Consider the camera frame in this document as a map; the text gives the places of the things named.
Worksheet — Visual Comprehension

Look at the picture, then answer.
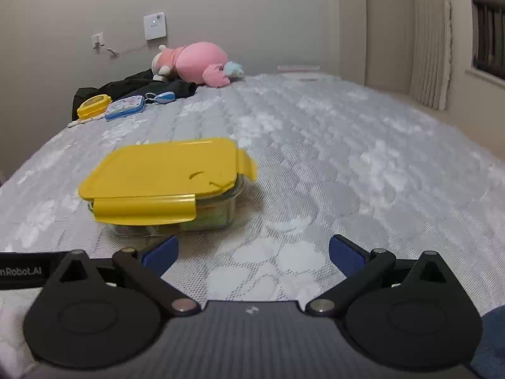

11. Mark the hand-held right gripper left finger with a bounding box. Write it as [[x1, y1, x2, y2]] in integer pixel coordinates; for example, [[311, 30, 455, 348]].
[[43, 235, 202, 316]]

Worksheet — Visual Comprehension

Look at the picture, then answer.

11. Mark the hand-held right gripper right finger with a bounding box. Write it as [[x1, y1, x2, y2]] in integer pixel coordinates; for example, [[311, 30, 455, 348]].
[[306, 234, 460, 316]]

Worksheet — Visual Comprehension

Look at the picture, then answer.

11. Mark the clear glass container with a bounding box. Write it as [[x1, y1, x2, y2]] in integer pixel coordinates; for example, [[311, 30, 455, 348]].
[[87, 174, 243, 238]]

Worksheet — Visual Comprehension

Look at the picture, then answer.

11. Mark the yellow container lid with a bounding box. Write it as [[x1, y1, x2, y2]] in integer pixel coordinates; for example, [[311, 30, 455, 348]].
[[78, 138, 258, 224]]

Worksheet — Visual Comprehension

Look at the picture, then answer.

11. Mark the green toy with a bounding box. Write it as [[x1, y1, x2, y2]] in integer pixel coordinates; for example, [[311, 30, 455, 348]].
[[179, 205, 234, 232]]

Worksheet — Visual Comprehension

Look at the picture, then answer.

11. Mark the grey quilted mattress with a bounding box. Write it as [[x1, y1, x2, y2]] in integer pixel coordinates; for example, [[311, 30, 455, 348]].
[[0, 72, 505, 379]]

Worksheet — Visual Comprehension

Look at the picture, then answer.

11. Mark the blue tin box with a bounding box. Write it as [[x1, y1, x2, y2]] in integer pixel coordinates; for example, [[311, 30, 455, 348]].
[[104, 95, 146, 121]]

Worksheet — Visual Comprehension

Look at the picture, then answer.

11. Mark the white patterned strip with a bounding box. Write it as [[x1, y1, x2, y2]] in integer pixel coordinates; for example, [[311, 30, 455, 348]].
[[67, 116, 105, 128]]

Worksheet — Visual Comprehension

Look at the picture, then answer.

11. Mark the blue key fob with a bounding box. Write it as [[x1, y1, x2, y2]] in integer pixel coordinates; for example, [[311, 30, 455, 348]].
[[144, 92, 176, 105]]

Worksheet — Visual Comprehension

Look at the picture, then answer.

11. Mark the small yellow container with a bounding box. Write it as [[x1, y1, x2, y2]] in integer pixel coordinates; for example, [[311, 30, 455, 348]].
[[76, 94, 113, 120]]

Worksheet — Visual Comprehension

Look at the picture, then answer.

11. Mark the black cloth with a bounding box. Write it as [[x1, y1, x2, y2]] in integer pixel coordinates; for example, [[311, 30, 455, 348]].
[[72, 69, 198, 121]]

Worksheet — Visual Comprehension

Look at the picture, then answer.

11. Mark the pink flat object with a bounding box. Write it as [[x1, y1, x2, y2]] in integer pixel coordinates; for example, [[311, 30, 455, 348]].
[[277, 64, 321, 74]]

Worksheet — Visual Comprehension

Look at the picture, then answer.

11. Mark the pink plush toy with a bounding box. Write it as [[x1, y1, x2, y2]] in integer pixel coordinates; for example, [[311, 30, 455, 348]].
[[152, 41, 245, 88]]

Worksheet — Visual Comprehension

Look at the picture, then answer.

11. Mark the beige curtain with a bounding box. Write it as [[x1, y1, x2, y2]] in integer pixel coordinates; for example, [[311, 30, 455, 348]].
[[410, 0, 452, 111]]

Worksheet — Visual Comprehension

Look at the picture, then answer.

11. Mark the window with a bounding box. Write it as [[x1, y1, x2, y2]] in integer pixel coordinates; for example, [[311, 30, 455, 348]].
[[466, 0, 505, 83]]

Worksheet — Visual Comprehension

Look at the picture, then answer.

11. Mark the thin wall cable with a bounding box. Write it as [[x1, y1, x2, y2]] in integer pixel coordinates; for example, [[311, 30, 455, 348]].
[[103, 43, 152, 58]]

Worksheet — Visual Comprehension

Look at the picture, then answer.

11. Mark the white wall device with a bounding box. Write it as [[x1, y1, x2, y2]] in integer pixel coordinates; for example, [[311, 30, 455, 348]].
[[143, 13, 166, 41]]

